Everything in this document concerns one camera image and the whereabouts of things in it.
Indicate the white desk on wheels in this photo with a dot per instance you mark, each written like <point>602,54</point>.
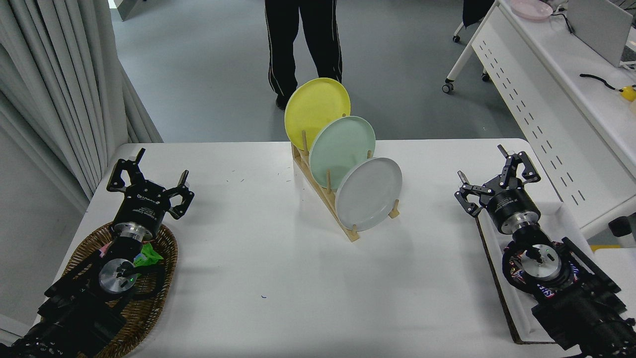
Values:
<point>546,44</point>

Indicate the pink wrapper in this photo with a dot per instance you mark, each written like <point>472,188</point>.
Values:
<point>105,250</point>

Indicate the grey laptop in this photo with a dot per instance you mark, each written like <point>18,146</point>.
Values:
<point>598,27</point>

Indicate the yellow plate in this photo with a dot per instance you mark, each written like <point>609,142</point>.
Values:
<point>315,107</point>

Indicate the wooden plate rack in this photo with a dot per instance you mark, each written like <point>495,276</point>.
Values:
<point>325,199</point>

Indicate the black cylindrical object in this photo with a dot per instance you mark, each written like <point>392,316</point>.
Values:
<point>623,231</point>

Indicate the grey plate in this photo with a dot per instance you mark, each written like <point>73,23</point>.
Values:
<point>367,194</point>

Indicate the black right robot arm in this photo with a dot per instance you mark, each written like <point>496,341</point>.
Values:
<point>581,308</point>

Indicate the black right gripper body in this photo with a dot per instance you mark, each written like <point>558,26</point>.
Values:
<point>512,204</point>

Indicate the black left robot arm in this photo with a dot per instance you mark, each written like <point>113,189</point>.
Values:
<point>74,313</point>

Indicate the grey curtain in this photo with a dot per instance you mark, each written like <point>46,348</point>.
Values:
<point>54,89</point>

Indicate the Snickers bar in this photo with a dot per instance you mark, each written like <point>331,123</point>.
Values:
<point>575,271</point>
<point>546,292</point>

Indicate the pale green plate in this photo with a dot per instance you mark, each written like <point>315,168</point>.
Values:
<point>340,149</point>

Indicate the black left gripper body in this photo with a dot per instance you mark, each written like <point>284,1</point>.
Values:
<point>144,206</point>

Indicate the white foam tray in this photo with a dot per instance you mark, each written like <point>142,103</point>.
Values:
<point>559,223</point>

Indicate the brown wicker basket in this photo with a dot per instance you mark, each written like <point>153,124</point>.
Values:
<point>149,298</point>

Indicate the yellow object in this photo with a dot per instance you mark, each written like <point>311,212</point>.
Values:
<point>629,93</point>

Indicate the pink plate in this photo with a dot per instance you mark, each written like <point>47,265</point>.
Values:
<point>531,9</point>

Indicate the green wrapper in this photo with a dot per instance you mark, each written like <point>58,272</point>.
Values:
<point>149,254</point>

